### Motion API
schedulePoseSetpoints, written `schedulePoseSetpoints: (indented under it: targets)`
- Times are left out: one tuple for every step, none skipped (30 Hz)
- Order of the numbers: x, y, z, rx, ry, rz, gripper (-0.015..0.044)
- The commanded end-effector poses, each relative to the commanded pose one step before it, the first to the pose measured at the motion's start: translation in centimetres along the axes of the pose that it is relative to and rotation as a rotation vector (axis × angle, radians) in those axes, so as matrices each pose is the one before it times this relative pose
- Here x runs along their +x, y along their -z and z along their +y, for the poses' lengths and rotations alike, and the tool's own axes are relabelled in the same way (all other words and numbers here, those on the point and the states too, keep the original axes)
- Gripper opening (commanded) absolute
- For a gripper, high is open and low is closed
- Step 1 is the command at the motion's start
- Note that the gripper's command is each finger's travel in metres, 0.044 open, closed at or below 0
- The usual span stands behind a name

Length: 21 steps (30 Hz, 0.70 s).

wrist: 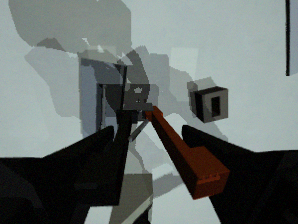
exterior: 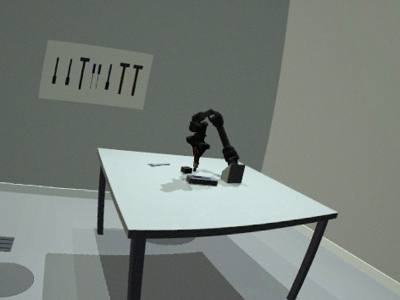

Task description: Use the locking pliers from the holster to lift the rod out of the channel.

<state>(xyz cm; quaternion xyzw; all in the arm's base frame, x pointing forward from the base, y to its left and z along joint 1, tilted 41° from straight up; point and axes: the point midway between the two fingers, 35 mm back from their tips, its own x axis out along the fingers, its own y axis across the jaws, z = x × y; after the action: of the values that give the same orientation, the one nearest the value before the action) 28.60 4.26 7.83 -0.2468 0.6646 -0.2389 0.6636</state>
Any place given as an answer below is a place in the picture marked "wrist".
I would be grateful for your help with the grey forked bar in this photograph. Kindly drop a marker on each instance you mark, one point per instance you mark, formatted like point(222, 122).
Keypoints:
point(292, 36)

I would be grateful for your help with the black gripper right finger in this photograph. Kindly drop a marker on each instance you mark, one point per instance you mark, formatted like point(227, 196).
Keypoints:
point(253, 175)

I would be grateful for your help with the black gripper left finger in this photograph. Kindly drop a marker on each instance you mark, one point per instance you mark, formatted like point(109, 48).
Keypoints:
point(47, 182)

